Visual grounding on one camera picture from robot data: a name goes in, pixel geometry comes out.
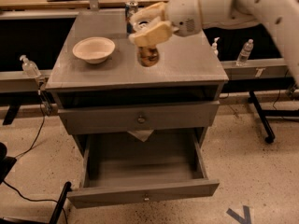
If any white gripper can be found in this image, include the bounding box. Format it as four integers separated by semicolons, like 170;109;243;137
129;0;202;47

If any orange soda can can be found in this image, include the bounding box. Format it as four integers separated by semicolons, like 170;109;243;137
137;46;160;67

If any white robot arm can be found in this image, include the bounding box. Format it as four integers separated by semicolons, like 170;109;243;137
129;0;299;83

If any blue silver soda can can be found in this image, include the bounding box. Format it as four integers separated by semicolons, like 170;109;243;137
125;1;138;35

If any grey top drawer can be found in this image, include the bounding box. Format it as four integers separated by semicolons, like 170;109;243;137
59;101;220;134

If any grey drawer cabinet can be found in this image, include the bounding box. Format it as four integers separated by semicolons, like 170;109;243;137
45;7;229;210

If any grey open middle drawer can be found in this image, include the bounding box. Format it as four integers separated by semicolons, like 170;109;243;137
67;129;219;208

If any small white pump bottle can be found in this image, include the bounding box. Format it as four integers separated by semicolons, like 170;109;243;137
211;37;220;56

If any white paper bowl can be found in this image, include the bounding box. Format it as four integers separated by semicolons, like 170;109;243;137
73;37;116;64

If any clear plastic water bottle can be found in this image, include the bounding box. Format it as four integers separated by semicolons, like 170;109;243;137
236;39;254;66

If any clear pump sanitizer bottle left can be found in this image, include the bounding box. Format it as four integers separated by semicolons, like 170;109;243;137
20;55;41;78

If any black rolling stand leg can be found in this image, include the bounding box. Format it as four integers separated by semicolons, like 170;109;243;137
248;91;299;144

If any black floor cable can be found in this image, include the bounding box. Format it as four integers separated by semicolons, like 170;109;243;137
2;105;69;224

